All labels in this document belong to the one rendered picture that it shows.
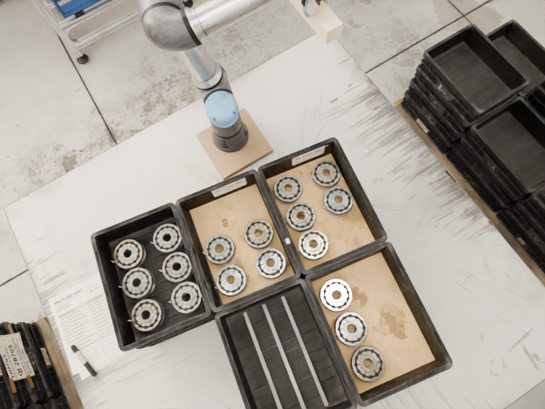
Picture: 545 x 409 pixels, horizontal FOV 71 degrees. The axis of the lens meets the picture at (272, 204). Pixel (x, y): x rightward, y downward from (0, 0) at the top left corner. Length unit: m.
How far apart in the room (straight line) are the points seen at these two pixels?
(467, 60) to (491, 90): 0.20
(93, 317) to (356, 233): 1.01
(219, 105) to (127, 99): 1.43
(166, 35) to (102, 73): 1.89
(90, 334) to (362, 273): 1.00
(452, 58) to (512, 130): 0.46
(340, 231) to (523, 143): 1.19
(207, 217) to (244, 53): 1.60
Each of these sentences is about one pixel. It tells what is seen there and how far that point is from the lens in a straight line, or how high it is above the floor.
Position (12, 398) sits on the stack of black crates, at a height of 0.49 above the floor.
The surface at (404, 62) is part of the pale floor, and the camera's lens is 2.77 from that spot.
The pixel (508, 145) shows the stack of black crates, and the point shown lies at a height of 0.38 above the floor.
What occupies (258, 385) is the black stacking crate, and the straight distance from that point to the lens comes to 1.32.
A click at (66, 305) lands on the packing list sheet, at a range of 1.67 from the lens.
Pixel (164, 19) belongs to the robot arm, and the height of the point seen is 1.36.
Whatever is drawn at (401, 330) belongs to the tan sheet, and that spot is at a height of 0.83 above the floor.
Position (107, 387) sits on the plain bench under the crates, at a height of 0.70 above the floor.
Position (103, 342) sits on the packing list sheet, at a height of 0.70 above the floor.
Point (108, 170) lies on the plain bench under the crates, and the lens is 1.73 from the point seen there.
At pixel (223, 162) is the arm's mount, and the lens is 1.56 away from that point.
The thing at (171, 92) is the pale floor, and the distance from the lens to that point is 2.70.
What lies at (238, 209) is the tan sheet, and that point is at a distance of 1.37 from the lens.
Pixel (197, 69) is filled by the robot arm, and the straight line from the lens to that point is 1.39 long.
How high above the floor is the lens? 2.13
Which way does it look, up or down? 72 degrees down
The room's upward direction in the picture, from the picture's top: 11 degrees counter-clockwise
